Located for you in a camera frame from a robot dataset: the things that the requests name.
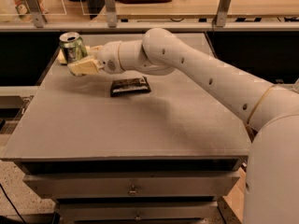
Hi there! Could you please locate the yellow sponge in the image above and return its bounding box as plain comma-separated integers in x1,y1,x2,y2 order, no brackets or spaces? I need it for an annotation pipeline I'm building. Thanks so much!
57,49,67,65

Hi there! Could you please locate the middle metal bracket post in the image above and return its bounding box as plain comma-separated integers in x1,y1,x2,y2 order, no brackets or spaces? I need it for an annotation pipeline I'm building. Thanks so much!
105,0,118,28

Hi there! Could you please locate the metal drawer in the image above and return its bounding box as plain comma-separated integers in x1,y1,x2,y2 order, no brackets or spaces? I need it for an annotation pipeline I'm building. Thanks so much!
23,172,239,199
55,202,218,221

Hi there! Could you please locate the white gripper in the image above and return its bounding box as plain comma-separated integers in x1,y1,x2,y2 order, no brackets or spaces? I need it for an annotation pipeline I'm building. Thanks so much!
67,41,124,77

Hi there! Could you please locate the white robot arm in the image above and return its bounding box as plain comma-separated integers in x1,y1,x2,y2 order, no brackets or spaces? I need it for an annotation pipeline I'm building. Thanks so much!
68,28,299,224

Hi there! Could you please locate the right metal bracket post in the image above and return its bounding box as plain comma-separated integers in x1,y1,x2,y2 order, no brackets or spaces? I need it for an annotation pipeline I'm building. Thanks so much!
214,0,232,27

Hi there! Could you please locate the green soda can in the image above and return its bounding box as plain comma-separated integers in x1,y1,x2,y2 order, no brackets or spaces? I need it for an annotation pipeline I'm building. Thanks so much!
59,32,88,66

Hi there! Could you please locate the cardboard box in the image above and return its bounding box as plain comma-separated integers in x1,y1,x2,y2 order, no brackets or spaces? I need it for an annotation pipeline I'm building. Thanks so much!
224,168,246,223

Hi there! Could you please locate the black snack bar wrapper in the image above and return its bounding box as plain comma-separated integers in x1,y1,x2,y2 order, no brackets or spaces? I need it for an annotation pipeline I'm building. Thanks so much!
110,77,151,97

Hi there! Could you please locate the upper metal drawer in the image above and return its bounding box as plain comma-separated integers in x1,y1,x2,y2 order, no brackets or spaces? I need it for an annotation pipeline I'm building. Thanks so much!
23,172,239,199

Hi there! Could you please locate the metal bracket post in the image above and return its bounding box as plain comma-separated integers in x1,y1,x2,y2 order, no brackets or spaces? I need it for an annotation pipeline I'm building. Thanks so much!
214,0,232,27
105,0,118,28
26,0,47,28

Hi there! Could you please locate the left metal bracket post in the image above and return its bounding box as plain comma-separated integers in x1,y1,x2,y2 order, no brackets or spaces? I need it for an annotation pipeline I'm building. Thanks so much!
26,0,47,28

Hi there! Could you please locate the black floor cable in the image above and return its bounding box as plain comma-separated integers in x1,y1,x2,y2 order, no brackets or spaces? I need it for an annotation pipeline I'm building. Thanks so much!
0,184,27,224

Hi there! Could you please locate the lower metal drawer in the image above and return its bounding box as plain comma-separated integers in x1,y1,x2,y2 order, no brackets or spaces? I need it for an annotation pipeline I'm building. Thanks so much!
55,202,218,221

